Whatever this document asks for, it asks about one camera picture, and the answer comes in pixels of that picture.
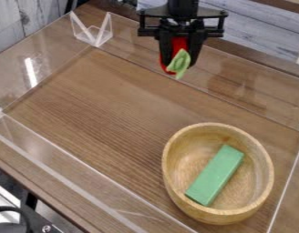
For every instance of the red plush strawberry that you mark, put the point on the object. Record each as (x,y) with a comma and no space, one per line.
(180,58)

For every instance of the clear acrylic corner bracket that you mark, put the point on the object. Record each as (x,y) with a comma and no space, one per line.
(92,35)

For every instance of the wooden oval bowl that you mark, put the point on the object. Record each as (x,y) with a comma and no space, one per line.
(185,155)

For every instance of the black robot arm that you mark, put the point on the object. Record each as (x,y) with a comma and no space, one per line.
(176,6)

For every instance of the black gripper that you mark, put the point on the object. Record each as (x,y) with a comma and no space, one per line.
(204,23)

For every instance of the black metal table mount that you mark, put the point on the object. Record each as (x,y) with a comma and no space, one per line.
(40,225)

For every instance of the green rectangular block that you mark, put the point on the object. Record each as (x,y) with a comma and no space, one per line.
(215,175)

